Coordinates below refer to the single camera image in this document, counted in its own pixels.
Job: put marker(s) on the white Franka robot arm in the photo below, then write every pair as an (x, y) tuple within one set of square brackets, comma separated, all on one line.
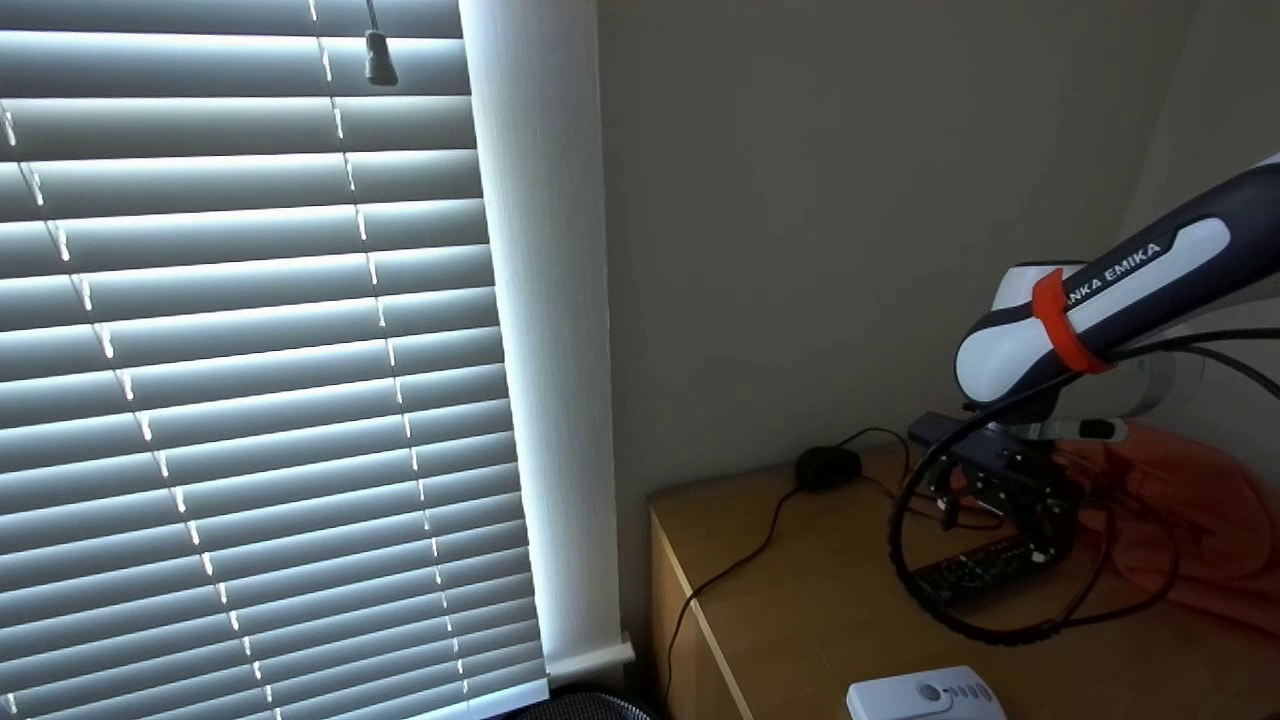
[(1160, 282)]

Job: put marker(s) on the black round puck device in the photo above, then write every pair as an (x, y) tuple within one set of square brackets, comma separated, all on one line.
[(828, 464)]

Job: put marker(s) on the orange towel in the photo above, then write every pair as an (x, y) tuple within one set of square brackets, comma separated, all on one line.
[(1200, 522)]

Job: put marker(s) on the white remote controller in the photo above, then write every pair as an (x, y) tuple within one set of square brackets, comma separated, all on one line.
[(922, 696)]

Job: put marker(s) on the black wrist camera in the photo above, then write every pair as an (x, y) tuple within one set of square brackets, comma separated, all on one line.
[(962, 438)]

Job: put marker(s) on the white window blinds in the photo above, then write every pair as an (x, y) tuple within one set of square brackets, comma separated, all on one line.
[(241, 400)]

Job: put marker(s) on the black TV remote controller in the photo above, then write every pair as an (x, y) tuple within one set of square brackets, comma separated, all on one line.
[(974, 568)]

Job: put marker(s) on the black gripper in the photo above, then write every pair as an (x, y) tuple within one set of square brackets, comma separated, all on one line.
[(1013, 481)]

